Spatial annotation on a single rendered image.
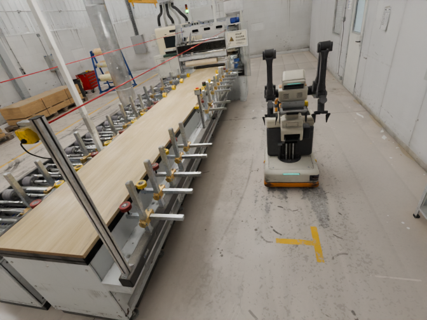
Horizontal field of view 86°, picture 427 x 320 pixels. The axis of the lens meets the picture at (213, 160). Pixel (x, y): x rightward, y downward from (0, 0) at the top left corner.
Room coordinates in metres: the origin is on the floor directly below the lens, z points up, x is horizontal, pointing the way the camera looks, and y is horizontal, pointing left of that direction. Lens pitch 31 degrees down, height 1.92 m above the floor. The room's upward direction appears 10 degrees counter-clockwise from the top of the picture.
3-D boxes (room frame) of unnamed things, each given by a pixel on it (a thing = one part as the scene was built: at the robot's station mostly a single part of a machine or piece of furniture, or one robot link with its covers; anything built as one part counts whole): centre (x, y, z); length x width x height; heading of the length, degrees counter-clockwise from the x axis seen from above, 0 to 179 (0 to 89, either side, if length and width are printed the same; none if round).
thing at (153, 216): (1.22, 0.48, 0.80); 0.43 x 0.03 x 0.04; 73
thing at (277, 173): (2.44, -0.95, 0.16); 0.67 x 0.64 x 0.25; 163
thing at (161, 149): (1.67, 0.40, 0.88); 0.04 x 0.04 x 0.48; 73
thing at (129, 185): (1.19, 0.54, 0.91); 0.04 x 0.04 x 0.48; 73
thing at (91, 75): (10.58, 4.64, 0.41); 0.76 x 0.48 x 0.81; 170
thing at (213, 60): (6.00, -0.33, 1.05); 1.43 x 0.12 x 0.12; 73
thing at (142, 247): (3.29, -0.09, 0.67); 5.11 x 0.08 x 0.10; 163
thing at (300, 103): (2.16, -0.87, 0.99); 0.28 x 0.16 x 0.22; 73
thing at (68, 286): (3.45, 0.44, 0.44); 5.10 x 0.69 x 0.87; 163
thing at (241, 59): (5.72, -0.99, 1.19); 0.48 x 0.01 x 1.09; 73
